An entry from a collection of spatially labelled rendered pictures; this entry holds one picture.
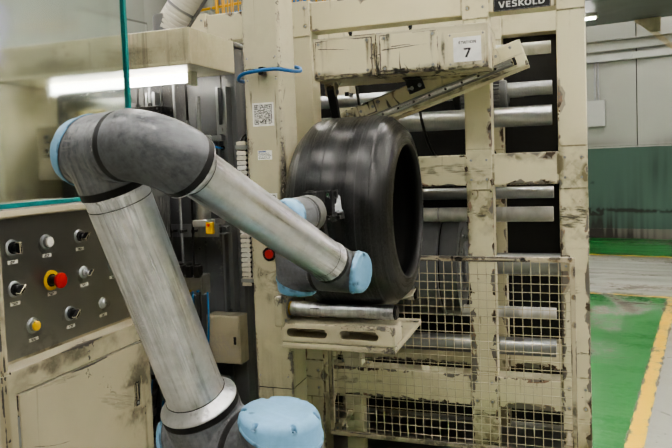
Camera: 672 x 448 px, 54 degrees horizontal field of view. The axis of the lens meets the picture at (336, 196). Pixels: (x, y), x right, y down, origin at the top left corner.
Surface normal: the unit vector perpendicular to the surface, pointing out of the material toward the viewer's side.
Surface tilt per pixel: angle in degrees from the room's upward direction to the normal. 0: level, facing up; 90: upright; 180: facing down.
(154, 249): 92
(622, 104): 90
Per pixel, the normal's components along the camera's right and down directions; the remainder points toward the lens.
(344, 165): -0.30, -0.43
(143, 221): 0.71, 0.05
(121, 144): -0.14, 0.05
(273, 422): 0.00, -1.00
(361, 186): -0.06, -0.24
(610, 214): -0.49, 0.07
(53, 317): 0.94, -0.02
